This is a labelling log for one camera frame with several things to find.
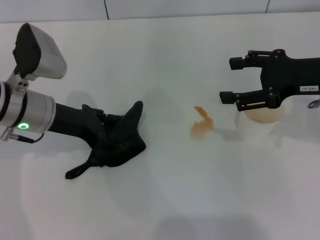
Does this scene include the dark blue rag with loop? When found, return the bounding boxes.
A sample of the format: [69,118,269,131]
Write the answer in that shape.
[65,100,147,180]

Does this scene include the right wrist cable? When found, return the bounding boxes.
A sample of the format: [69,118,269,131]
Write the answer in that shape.
[306,96,320,110]

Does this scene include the brown liquid stain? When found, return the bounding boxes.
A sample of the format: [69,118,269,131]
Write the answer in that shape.
[191,105,215,140]

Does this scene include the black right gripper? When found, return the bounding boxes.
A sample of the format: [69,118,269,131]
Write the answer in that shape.
[219,48,320,112]

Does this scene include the wrist cable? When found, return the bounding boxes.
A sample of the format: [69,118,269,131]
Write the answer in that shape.
[306,96,320,110]
[0,126,45,145]

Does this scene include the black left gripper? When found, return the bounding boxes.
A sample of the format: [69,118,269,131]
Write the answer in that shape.
[47,102,126,153]

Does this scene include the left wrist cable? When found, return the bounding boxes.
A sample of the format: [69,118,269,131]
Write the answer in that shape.
[0,126,45,145]

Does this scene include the white plastic cup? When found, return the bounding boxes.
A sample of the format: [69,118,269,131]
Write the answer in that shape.
[236,104,286,142]

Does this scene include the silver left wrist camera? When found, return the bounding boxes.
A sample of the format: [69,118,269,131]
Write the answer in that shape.
[12,22,68,81]

